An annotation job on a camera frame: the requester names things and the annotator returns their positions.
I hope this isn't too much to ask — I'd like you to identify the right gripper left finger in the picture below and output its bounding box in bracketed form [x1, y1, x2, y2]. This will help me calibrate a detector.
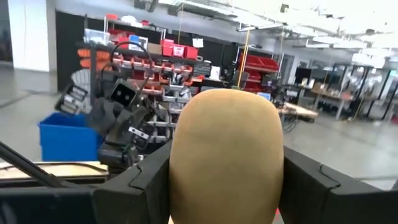
[0, 141, 172, 224]

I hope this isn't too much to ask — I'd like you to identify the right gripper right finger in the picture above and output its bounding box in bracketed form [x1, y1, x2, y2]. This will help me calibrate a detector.
[277, 146, 398, 224]

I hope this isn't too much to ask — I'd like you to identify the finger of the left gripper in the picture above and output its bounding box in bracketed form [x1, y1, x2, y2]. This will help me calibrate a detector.
[88, 98, 124, 136]
[106, 106, 150, 146]

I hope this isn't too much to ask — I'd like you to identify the blue plastic tote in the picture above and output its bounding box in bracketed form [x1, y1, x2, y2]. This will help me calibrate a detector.
[37, 111, 105, 162]

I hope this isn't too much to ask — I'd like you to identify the parts rack with bins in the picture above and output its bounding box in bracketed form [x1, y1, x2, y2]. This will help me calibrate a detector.
[76, 14, 203, 147]

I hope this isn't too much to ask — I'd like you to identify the background wooden table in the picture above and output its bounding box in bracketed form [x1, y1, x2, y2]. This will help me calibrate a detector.
[278, 101, 320, 123]

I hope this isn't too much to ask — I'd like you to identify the red bin rack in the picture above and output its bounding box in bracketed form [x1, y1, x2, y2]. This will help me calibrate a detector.
[238, 52, 280, 94]

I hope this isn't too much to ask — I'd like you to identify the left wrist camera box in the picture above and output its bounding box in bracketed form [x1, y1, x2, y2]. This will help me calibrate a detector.
[108, 78, 138, 108]

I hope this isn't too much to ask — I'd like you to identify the black aluminium rig frame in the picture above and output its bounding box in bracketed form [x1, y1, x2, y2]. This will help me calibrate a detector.
[0, 141, 109, 188]

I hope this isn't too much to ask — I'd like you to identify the yellow hanging cable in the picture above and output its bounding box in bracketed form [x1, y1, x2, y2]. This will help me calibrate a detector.
[237, 29, 251, 88]

